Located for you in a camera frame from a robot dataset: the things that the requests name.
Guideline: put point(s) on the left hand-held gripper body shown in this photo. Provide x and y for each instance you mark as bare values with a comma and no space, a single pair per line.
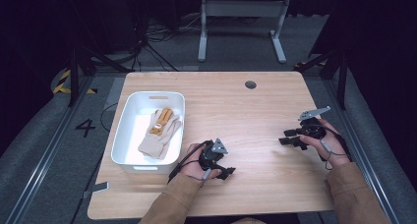
209,156

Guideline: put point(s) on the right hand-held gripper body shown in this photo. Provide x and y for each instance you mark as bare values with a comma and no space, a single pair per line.
311,127

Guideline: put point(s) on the white plastic bin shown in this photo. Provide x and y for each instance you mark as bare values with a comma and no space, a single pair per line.
131,132

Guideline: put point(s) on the person's left hand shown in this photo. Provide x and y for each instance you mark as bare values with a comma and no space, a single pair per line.
195,166

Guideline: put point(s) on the person's right hand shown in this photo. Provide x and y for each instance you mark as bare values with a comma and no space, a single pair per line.
331,147

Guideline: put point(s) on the person's tan clothed knee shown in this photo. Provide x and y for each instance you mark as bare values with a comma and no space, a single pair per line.
247,221

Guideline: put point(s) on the black metal stand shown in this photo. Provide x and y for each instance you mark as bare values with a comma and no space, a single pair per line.
74,76
342,83

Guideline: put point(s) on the grey metal bracket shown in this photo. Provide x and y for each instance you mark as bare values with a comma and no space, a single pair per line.
98,187

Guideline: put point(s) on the white metal desk frame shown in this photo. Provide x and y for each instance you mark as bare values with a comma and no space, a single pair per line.
242,8

